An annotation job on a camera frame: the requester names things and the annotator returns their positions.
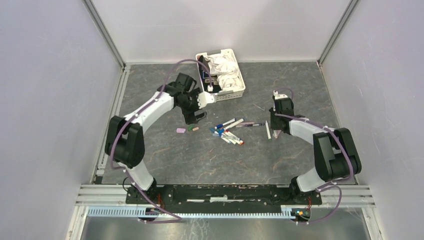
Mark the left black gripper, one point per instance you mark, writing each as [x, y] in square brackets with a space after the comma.
[189, 116]

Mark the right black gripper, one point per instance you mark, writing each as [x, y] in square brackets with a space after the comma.
[273, 126]

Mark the green white marker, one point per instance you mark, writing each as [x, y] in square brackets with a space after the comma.
[268, 132]

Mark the white marker blue cap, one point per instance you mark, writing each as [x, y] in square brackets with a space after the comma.
[231, 125]

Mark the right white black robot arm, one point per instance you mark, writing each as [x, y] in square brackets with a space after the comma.
[335, 155]

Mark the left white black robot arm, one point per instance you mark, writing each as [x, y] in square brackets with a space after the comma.
[125, 143]

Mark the white marker bundle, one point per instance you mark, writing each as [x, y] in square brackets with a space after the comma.
[227, 138]

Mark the crumpled white cloth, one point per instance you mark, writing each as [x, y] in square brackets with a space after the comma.
[227, 71]

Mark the white plastic basket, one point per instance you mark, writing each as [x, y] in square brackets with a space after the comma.
[226, 95]

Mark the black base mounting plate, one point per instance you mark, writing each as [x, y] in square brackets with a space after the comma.
[229, 199]

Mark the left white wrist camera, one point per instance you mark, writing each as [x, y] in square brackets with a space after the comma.
[205, 98]

